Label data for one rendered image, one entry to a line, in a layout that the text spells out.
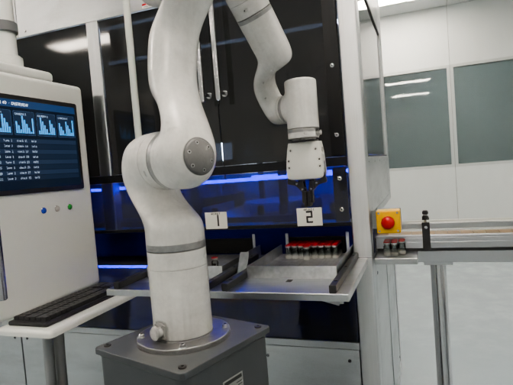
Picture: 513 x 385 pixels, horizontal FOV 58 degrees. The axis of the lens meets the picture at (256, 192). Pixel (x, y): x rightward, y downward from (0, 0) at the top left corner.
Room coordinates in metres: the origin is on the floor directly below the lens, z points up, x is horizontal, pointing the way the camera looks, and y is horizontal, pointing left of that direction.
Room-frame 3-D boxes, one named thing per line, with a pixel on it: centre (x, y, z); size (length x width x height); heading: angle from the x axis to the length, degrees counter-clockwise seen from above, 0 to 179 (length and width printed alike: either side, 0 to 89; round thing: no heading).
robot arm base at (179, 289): (0.93, 0.17, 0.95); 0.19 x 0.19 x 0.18
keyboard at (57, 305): (1.45, 0.60, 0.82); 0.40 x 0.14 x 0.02; 160
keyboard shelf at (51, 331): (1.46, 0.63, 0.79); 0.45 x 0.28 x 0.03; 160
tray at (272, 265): (1.43, -0.14, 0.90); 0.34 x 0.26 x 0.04; 160
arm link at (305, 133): (1.22, -0.14, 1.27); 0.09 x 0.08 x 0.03; 70
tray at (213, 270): (1.54, 0.18, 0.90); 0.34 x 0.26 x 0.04; 160
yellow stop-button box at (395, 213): (1.45, -0.41, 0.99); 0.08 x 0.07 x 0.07; 160
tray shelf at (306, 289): (1.42, 0.05, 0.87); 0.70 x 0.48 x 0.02; 70
